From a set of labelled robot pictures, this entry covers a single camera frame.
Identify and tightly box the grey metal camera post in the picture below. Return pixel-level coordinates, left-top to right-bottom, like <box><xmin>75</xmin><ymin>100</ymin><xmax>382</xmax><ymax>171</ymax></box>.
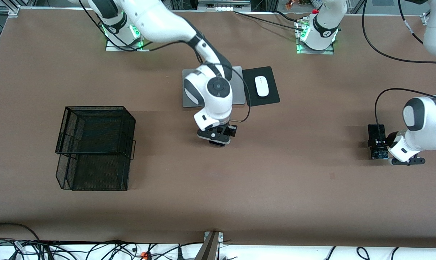
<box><xmin>195</xmin><ymin>231</ymin><xmax>224</xmax><ymax>260</ymax></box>

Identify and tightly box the black cable on table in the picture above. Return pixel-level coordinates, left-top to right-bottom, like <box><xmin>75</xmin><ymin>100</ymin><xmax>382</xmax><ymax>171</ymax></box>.
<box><xmin>234</xmin><ymin>11</ymin><xmax>305</xmax><ymax>31</ymax></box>

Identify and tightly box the long black slab phone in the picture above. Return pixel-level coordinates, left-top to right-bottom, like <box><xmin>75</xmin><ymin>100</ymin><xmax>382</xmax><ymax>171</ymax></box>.
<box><xmin>368</xmin><ymin>125</ymin><xmax>389</xmax><ymax>160</ymax></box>

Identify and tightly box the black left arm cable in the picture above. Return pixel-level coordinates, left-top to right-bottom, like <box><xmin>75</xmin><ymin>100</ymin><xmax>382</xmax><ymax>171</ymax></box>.
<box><xmin>362</xmin><ymin>0</ymin><xmax>436</xmax><ymax>145</ymax></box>

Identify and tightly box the white power strip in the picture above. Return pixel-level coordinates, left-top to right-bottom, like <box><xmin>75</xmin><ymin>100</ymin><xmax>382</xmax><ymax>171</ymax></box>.
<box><xmin>198</xmin><ymin>0</ymin><xmax>250</xmax><ymax>11</ymax></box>

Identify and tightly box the grey closed laptop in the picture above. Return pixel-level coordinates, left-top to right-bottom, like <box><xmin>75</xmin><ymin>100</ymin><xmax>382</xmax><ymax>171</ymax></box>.
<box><xmin>182</xmin><ymin>66</ymin><xmax>247</xmax><ymax>108</ymax></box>

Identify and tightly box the white computer mouse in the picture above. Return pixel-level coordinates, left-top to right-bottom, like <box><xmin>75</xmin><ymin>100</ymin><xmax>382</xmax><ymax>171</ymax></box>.
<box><xmin>254</xmin><ymin>76</ymin><xmax>270</xmax><ymax>97</ymax></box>

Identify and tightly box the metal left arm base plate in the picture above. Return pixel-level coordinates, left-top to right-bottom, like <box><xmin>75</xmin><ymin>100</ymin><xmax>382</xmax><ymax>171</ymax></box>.
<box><xmin>296</xmin><ymin>18</ymin><xmax>335</xmax><ymax>55</ymax></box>

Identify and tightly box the black wire mesh basket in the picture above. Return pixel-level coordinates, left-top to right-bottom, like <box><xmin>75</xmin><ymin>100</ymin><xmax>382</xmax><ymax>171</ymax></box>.
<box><xmin>55</xmin><ymin>106</ymin><xmax>136</xmax><ymax>191</ymax></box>

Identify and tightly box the black mouse pad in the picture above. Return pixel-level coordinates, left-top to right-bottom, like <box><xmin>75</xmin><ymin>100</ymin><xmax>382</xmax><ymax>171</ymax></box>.
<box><xmin>242</xmin><ymin>66</ymin><xmax>280</xmax><ymax>107</ymax></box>

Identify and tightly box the thick grey cable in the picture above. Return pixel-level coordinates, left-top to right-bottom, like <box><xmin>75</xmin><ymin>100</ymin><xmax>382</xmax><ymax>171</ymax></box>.
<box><xmin>0</xmin><ymin>223</ymin><xmax>42</xmax><ymax>250</ymax></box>

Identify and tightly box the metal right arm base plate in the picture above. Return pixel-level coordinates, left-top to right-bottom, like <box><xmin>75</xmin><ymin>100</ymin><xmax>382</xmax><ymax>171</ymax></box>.
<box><xmin>105</xmin><ymin>14</ymin><xmax>143</xmax><ymax>52</ymax></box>

